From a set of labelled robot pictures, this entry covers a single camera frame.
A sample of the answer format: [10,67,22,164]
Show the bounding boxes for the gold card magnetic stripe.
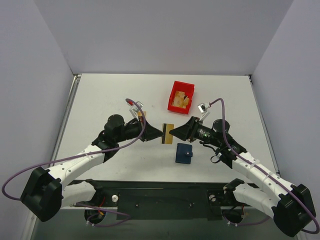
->
[160,123,175,145]

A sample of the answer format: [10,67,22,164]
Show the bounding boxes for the blue leather card holder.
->
[175,143,193,165]

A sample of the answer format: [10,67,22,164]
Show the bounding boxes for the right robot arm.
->
[169,116,317,237]

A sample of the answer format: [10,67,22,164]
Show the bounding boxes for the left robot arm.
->
[20,114,163,222]

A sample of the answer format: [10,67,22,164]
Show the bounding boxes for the gold card face up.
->
[137,111,147,124]

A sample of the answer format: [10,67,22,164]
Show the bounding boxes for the gold cards in bin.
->
[171,91,191,109]

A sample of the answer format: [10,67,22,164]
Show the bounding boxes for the red plastic bin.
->
[167,81,195,115]

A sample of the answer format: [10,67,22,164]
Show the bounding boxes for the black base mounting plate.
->
[82,179,242,221]

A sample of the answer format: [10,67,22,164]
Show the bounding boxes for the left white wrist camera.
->
[125,98,144,119]

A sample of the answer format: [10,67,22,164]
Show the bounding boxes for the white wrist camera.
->
[197,102,211,122]
[125,98,144,119]

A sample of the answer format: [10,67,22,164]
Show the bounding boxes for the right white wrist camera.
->
[197,102,211,122]

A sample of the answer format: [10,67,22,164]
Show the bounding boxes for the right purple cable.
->
[206,97,317,234]

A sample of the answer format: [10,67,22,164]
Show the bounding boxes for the purple cable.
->
[206,97,317,234]
[1,98,147,228]

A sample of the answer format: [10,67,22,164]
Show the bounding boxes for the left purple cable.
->
[1,98,147,228]

